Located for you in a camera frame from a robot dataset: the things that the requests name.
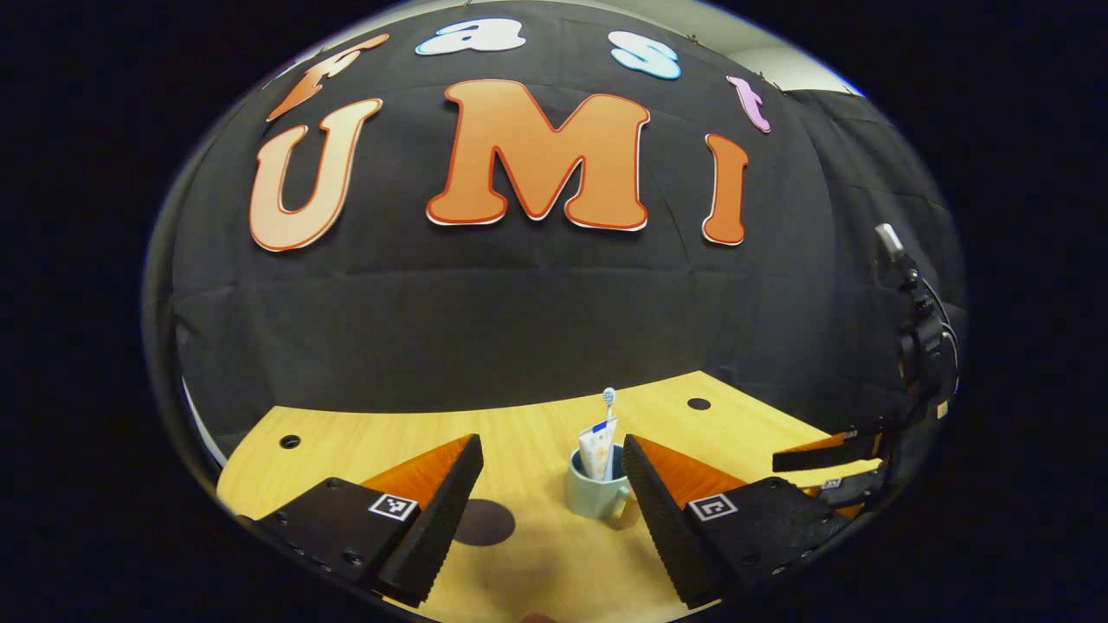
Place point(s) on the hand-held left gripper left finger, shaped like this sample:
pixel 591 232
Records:
pixel 441 519

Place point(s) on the black backdrop cloth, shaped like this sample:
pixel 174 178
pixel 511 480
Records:
pixel 519 320

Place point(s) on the white toothpaste tube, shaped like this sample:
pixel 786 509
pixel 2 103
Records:
pixel 597 454

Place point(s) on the white toothbrush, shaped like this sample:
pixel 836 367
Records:
pixel 608 398

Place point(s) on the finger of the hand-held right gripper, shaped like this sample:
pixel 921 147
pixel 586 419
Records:
pixel 831 454
pixel 853 493

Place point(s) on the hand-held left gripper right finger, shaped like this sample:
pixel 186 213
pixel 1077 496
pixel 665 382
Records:
pixel 662 519

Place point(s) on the wooden desktop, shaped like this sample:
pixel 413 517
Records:
pixel 537 450

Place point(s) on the dark brown round coaster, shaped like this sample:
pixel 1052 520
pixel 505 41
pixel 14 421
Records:
pixel 489 523

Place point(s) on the pale green cup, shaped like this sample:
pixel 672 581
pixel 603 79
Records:
pixel 589 497

